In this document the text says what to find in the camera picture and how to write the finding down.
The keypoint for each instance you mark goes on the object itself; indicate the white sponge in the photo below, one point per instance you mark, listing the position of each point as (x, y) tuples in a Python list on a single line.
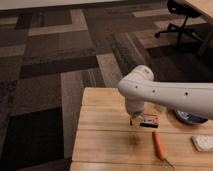
[(203, 143)]

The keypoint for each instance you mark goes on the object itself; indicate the light wooden desk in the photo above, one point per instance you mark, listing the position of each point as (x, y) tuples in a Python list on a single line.
[(205, 7)]

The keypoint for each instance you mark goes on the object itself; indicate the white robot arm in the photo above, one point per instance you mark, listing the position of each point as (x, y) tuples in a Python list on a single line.
[(139, 87)]

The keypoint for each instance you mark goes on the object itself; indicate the blue patterned bowl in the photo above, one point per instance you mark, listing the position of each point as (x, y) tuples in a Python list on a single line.
[(188, 118)]

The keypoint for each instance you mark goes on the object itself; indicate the black rectangular eraser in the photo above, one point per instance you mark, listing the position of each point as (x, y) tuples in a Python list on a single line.
[(150, 121)]

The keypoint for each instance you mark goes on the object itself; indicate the orange carrot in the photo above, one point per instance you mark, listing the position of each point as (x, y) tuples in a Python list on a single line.
[(160, 149)]

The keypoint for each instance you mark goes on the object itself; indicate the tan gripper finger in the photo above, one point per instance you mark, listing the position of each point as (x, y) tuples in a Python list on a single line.
[(131, 121), (139, 120)]

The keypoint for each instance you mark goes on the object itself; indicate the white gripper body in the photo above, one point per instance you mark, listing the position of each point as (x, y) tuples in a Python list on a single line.
[(134, 108)]

